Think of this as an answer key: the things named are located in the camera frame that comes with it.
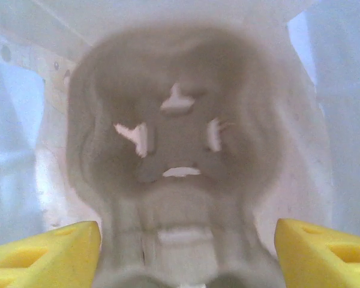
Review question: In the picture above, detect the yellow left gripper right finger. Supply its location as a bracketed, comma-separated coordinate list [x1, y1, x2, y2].
[275, 218, 360, 288]

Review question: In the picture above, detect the pulp cardboard cup carrier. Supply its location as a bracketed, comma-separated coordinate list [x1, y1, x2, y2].
[64, 23, 289, 288]

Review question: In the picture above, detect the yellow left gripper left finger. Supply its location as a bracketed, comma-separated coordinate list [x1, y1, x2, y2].
[0, 220, 101, 288]

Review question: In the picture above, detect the white printed paper bag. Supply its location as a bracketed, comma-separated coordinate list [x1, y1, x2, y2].
[0, 0, 360, 288]

